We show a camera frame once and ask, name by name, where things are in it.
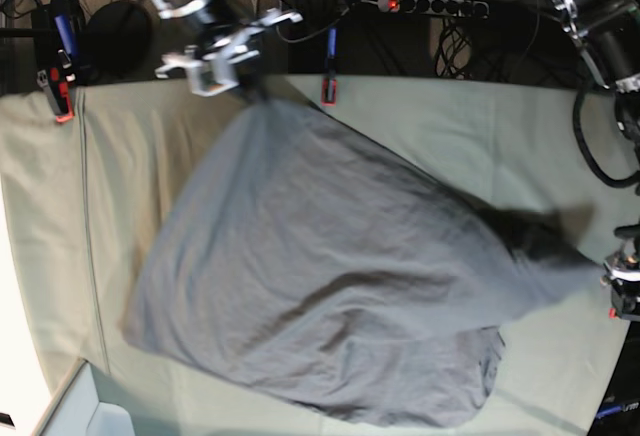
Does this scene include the red clamp top left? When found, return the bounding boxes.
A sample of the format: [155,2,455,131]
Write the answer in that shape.
[36,67,75,124]

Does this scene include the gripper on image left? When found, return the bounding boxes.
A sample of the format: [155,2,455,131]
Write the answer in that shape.
[155,8,303,85]

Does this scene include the grey t-shirt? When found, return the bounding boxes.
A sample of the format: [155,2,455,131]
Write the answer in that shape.
[123,101,601,428]

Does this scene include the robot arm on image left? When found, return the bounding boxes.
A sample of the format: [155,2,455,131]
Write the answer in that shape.
[150,0,302,97]

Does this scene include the red clamp top centre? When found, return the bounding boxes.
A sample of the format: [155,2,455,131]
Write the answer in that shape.
[321,27,337,106]

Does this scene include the black power strip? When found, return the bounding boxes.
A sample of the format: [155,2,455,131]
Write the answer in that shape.
[376,0,490,20]

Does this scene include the green table cloth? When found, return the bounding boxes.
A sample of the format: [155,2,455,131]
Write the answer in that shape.
[1,76,639,435]

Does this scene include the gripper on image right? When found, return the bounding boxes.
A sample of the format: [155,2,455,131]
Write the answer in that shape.
[603,225,639,321]

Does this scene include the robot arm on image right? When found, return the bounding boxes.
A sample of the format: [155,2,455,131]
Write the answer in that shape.
[548,0,639,189]

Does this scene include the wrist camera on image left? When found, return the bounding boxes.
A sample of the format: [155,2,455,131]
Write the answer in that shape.
[185,58,239,97]

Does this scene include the red clamp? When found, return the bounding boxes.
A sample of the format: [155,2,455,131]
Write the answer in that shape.
[321,27,337,106]
[36,67,75,124]

